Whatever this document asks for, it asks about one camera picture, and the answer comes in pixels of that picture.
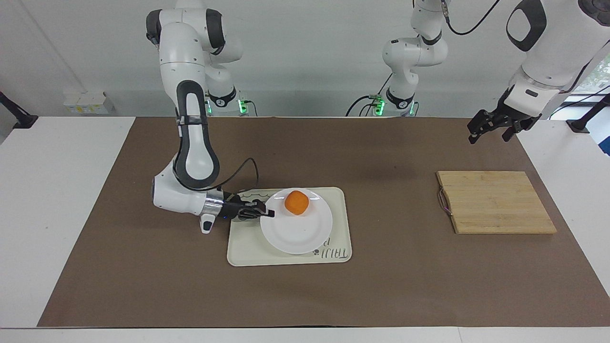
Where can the bamboo cutting board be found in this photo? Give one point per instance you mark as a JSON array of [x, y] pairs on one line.
[[495, 202]]

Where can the orange fruit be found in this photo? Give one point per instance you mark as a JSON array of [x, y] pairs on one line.
[[296, 202]]

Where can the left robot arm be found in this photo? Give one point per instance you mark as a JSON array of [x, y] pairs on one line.
[[557, 43]]

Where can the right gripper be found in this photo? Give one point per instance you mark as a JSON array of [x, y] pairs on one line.
[[231, 206]]

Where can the black stand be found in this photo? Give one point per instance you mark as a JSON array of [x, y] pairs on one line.
[[19, 118], [586, 121]]

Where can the cream plastic tray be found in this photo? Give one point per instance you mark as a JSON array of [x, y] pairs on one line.
[[245, 247]]

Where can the white round plate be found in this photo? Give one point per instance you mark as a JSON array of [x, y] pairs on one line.
[[295, 233]]

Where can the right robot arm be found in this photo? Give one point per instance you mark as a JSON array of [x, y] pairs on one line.
[[190, 143]]

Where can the white socket box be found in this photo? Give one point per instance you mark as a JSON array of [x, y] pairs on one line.
[[88, 102]]

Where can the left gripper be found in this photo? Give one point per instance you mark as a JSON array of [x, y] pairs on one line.
[[500, 112]]

